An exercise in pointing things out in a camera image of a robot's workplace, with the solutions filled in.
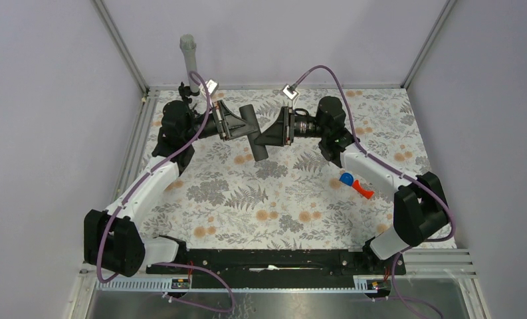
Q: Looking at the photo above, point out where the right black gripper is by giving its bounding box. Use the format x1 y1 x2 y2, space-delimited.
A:
255 106 328 147

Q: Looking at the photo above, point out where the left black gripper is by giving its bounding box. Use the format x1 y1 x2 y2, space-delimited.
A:
183 100 259 143

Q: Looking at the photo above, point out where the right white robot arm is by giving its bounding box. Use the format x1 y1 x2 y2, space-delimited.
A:
253 96 451 274

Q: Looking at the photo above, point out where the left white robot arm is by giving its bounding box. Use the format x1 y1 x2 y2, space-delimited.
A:
83 100 261 277

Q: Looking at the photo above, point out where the black tripod microphone stand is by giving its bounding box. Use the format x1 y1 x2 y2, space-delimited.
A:
178 82 200 111

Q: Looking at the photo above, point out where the floral patterned mat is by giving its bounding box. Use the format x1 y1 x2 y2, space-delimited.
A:
140 89 432 249

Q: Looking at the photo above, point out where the blue and orange toy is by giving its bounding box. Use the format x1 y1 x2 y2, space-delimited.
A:
339 172 375 199

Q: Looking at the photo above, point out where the silver microphone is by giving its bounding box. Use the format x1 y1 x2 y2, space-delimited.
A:
179 34 199 96

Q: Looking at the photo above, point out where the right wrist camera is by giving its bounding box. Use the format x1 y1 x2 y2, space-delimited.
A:
282 84 300 108

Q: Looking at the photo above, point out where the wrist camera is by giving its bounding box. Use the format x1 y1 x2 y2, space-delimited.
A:
282 84 300 108
199 78 219 99

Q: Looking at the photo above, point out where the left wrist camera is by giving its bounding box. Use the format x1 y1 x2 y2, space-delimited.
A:
199 78 219 99

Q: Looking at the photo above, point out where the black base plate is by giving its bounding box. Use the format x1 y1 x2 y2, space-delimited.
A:
146 249 406 286

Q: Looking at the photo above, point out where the white slotted cable duct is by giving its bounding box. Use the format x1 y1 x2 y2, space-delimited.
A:
95 276 378 294

